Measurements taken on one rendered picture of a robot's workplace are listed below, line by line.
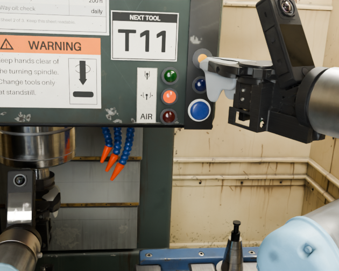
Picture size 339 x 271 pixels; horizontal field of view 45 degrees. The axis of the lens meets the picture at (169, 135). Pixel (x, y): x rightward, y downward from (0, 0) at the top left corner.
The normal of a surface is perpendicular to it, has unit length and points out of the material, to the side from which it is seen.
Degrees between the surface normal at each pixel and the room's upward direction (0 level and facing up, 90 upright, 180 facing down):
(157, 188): 90
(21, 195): 62
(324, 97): 75
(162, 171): 90
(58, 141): 90
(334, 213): 13
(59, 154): 90
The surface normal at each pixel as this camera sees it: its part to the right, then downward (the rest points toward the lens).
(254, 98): -0.80, 0.15
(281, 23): 0.51, -0.25
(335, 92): -0.69, -0.32
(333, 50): -0.99, 0.00
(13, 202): 0.13, -0.18
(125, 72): 0.11, 0.29
